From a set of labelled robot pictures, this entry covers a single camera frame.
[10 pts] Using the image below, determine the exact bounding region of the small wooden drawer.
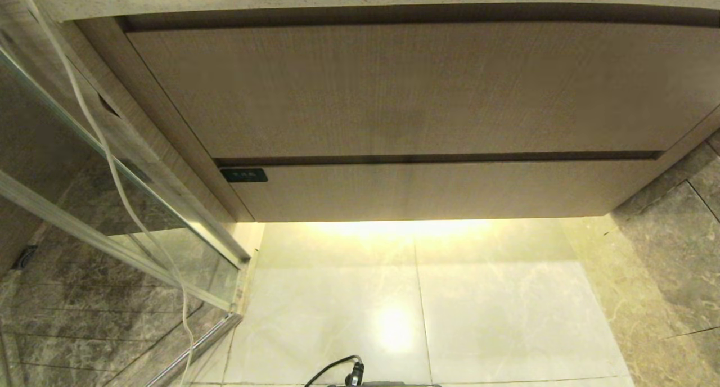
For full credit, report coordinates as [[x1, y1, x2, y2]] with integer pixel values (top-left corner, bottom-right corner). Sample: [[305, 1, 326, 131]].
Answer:
[[220, 159, 665, 222]]

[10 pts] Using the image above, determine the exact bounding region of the large wooden drawer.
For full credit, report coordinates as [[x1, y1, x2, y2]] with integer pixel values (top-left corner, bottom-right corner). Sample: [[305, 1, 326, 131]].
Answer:
[[125, 21, 720, 159]]

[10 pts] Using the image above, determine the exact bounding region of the black label plate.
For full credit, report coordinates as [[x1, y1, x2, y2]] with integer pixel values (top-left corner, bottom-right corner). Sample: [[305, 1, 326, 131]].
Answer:
[[220, 168, 268, 183]]

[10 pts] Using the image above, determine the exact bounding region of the wooden vanity cabinet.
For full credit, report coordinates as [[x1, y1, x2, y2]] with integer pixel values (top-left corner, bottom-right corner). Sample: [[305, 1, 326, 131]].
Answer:
[[58, 17, 720, 223]]

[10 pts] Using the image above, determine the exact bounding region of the glass shower door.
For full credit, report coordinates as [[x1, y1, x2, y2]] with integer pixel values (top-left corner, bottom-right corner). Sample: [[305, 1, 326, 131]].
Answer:
[[0, 0, 251, 387]]

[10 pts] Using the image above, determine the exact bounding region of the black floor drain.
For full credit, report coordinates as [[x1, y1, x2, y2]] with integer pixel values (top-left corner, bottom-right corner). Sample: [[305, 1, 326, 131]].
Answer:
[[12, 245, 39, 271]]

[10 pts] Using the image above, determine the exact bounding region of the black cable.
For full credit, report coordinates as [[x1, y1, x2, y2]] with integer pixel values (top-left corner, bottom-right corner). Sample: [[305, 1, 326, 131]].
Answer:
[[304, 355, 365, 387]]

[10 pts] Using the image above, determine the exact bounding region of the white cable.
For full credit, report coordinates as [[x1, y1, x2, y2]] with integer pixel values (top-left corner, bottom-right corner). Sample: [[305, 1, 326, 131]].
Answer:
[[15, 0, 195, 387]]

